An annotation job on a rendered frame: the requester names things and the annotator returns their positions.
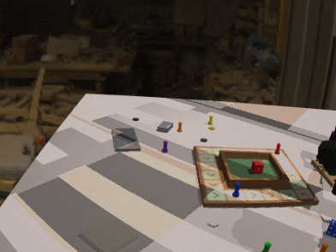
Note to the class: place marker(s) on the red die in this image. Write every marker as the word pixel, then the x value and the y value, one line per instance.
pixel 257 166

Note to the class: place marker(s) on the blue pawn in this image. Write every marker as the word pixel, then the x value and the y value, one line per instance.
pixel 235 193

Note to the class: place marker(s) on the green pawn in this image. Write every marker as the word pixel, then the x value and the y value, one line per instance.
pixel 267 247

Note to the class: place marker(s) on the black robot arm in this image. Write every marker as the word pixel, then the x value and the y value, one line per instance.
pixel 327 154

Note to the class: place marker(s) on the blue die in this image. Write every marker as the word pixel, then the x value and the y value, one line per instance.
pixel 331 230

